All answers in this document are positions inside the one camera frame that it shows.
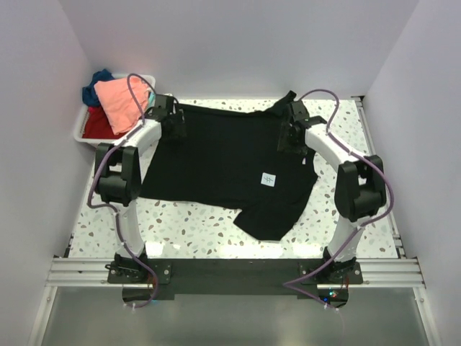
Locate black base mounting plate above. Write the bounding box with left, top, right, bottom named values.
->
left=105, top=257, right=364, bottom=305

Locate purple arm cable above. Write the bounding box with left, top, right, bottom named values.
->
left=88, top=74, right=161, bottom=308
left=282, top=88, right=395, bottom=303

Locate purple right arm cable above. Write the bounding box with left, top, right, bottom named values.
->
left=282, top=88, right=395, bottom=303

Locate blue t shirt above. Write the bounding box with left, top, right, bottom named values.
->
left=81, top=68, right=115, bottom=107

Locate aluminium right side rail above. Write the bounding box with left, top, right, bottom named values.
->
left=352, top=96, right=407, bottom=259

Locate red t shirt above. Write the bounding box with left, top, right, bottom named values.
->
left=82, top=107, right=124, bottom=140

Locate salmon pink t shirt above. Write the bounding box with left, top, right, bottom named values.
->
left=94, top=78, right=141, bottom=135

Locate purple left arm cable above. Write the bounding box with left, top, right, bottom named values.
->
left=88, top=74, right=161, bottom=308

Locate black t shirt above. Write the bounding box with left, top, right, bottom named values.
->
left=140, top=91, right=318, bottom=241

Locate white plastic laundry basket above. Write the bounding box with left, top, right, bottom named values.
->
left=73, top=74, right=156, bottom=147

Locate teal t shirt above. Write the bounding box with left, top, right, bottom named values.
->
left=148, top=92, right=156, bottom=107

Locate aluminium front rail frame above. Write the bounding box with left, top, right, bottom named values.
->
left=45, top=258, right=425, bottom=288

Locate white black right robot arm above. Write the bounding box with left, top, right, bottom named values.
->
left=277, top=100, right=387, bottom=283

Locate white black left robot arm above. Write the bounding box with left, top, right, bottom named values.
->
left=87, top=94, right=186, bottom=283

